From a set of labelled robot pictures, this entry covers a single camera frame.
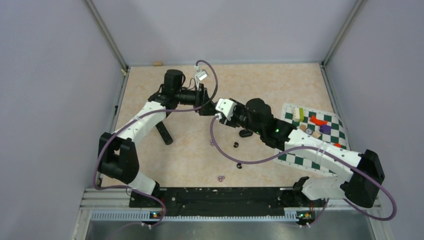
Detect green white chessboard mat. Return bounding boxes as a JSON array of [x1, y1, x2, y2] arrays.
[[274, 103, 350, 177]]

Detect red block upper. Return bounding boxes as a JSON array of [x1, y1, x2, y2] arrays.
[[309, 115, 328, 126]]

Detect yellow-green white block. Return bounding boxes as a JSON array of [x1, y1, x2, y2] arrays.
[[292, 107, 305, 122]]

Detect brown wooden block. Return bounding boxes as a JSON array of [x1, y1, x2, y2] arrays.
[[298, 124, 307, 132]]

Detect purple block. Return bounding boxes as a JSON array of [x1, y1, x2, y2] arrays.
[[319, 124, 332, 135]]

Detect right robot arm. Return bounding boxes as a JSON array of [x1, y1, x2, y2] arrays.
[[215, 98, 385, 208]]

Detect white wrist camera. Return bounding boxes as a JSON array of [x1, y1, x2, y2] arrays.
[[193, 65, 209, 83], [215, 98, 237, 120]]

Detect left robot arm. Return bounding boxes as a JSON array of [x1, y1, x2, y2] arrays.
[[97, 69, 212, 207]]

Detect purple cable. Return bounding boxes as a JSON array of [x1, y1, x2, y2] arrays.
[[209, 114, 398, 226], [92, 59, 220, 229]]

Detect black earbud charging case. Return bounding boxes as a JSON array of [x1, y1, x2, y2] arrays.
[[238, 129, 253, 138]]

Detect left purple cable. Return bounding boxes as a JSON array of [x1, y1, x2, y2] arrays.
[[92, 59, 220, 229]]

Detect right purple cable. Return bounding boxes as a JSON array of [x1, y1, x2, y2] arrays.
[[209, 114, 398, 226]]

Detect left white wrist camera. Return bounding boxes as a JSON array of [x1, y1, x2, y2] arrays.
[[193, 65, 209, 83]]

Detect black rectangular bar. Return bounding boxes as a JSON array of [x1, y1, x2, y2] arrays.
[[155, 121, 174, 145]]

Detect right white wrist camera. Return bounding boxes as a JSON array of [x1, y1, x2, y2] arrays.
[[215, 98, 237, 120]]

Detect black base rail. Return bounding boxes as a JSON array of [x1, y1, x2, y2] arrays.
[[129, 187, 322, 217]]

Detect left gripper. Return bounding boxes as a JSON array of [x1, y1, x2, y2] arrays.
[[175, 83, 220, 116]]

